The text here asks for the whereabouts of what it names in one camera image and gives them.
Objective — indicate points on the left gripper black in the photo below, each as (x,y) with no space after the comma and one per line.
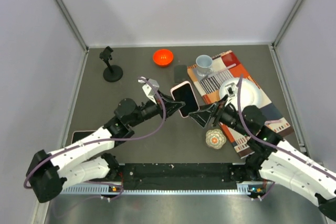
(170,105)

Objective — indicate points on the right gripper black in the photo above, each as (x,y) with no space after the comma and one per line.
(202,116)

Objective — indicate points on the phone with pink case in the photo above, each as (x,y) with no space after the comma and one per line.
(184,92)

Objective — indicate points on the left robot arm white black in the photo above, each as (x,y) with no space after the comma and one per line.
(86,159)

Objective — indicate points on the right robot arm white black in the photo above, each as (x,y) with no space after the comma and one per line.
(273,157)

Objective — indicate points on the grey phone stand copper base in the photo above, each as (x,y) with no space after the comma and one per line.
(180,74)

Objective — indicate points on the black round-base phone stand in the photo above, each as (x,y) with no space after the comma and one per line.
(112,73)

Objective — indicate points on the floral patterned small dish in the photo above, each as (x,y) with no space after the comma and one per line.
(215,139)

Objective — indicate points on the patterned orange placemat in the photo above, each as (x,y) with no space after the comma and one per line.
(226,72)

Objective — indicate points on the orange plastic bowl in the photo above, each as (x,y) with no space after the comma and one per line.
(163,57)

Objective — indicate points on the white paper plate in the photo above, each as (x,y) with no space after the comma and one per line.
(250,93)

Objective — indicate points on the light blue mug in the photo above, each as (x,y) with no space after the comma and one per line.
(204,65)

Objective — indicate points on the pink plastic utensil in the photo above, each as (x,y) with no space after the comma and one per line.
(222,70)

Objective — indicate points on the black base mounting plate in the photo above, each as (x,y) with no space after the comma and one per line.
(179,176)

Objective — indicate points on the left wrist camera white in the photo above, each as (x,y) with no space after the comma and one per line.
(150,88)

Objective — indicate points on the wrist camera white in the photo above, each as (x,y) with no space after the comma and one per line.
(150,88)
(231,91)

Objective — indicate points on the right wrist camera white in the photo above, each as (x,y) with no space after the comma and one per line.
(231,91)

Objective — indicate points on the grey slotted cable duct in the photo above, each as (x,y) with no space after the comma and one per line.
(97,189)

